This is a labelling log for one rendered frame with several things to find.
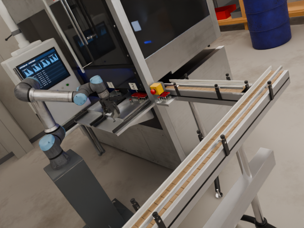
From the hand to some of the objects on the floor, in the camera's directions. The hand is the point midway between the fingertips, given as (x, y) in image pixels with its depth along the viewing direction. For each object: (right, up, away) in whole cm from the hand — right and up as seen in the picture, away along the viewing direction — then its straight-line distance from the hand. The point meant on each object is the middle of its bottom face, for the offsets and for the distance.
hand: (119, 116), depth 192 cm
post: (+60, -59, +48) cm, 97 cm away
